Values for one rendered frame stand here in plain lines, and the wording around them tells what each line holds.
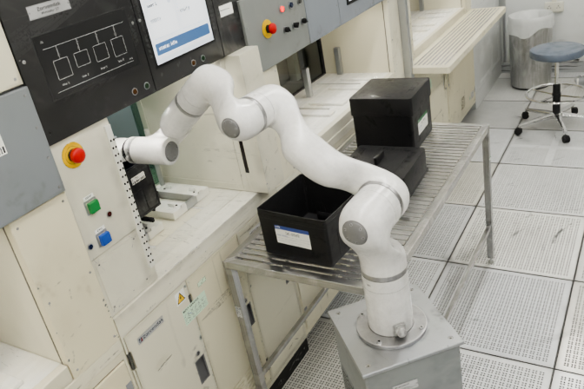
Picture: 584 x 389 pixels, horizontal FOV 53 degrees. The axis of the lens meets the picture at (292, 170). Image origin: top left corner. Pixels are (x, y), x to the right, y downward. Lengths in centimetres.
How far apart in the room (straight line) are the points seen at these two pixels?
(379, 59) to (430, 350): 215
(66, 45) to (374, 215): 86
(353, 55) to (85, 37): 212
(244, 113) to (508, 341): 173
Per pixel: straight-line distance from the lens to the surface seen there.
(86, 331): 173
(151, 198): 207
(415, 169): 231
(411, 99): 253
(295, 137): 145
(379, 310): 157
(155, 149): 179
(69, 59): 160
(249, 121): 143
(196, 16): 195
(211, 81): 153
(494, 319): 287
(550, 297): 301
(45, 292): 161
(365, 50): 345
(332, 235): 188
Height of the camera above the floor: 184
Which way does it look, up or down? 24 degrees down
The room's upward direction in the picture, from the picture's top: 11 degrees counter-clockwise
